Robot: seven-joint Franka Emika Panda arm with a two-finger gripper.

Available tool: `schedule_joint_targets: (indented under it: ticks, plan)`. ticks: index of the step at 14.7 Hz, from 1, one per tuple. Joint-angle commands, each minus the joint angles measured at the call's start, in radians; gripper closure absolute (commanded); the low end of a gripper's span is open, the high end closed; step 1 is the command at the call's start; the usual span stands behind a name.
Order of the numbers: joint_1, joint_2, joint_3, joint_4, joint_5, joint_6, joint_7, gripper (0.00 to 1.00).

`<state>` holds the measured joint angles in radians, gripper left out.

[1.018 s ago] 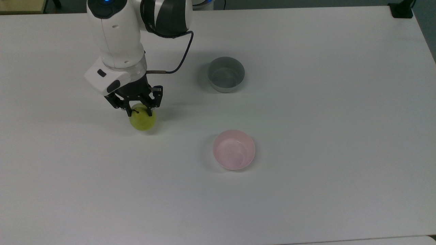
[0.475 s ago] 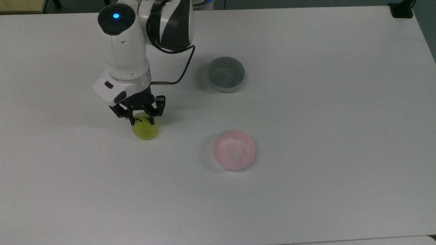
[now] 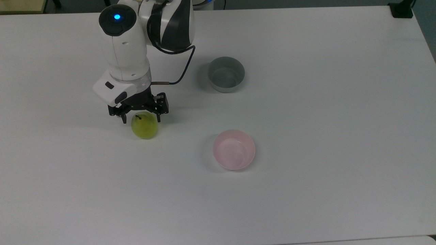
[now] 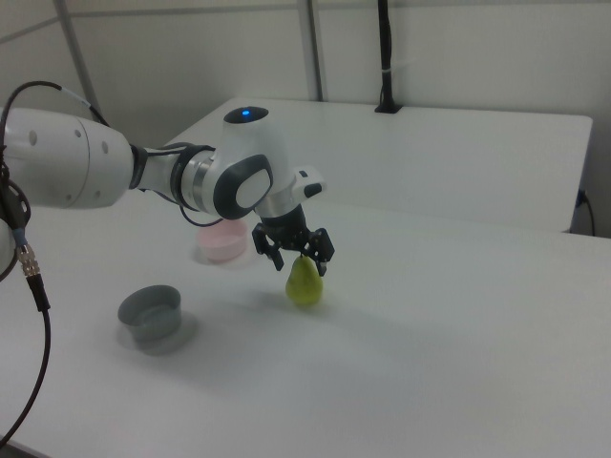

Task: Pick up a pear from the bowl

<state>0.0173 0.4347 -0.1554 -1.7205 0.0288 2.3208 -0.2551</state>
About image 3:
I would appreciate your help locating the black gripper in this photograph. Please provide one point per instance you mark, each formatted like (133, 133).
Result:
(139, 102)

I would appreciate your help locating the green pear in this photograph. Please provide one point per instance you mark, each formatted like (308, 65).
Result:
(144, 126)

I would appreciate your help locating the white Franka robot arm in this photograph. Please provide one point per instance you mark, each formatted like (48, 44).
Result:
(126, 51)

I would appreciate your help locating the grey bowl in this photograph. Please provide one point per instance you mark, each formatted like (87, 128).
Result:
(225, 76)

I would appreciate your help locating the pink bowl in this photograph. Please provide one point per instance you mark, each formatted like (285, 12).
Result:
(234, 149)

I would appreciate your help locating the yellow wooden cabinet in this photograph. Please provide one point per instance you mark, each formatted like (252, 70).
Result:
(20, 5)

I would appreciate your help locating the black table clamp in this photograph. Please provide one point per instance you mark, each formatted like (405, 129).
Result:
(402, 8)

